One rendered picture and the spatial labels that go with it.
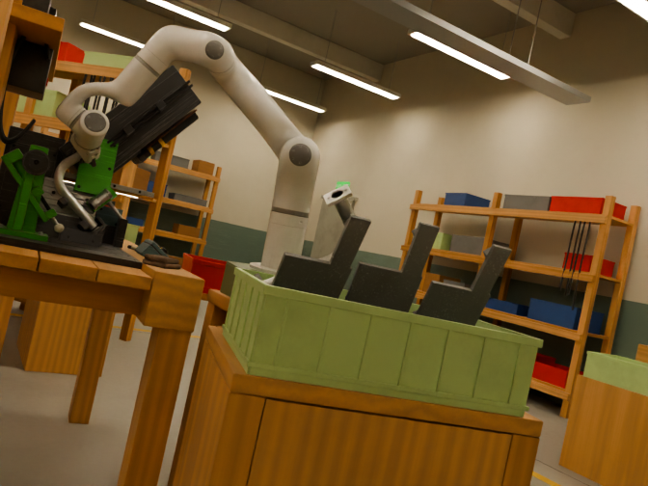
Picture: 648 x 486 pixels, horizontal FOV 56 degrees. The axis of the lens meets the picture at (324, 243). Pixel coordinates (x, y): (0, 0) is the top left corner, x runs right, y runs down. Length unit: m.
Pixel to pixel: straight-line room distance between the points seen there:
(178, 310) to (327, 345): 0.63
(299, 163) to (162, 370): 0.70
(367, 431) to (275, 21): 9.48
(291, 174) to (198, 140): 10.05
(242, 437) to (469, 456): 0.48
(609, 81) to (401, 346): 6.76
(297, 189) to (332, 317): 0.74
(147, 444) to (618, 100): 6.66
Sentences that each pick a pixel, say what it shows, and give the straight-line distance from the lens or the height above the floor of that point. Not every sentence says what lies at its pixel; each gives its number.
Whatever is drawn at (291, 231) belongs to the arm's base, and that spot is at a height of 1.08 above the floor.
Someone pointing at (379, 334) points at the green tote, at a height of 0.91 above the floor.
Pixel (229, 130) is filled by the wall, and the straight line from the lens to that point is 12.07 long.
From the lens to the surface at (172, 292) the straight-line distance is 1.70.
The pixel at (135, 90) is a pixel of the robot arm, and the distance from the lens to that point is 1.98.
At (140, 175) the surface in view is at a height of 1.35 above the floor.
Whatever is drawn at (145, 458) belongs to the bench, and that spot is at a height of 0.39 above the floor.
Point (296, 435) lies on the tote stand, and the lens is 1.21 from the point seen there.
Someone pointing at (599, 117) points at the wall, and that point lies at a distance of 7.71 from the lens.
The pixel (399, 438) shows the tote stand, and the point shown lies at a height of 0.71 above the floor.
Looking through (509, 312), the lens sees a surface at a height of 0.85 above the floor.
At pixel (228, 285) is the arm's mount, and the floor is 0.88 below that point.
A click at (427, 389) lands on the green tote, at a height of 0.82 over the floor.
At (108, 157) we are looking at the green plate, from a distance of 2.31.
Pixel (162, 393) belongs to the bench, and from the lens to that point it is 1.76.
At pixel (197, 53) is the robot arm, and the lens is 1.90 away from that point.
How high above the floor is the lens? 1.04
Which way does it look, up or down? 1 degrees up
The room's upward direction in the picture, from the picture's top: 12 degrees clockwise
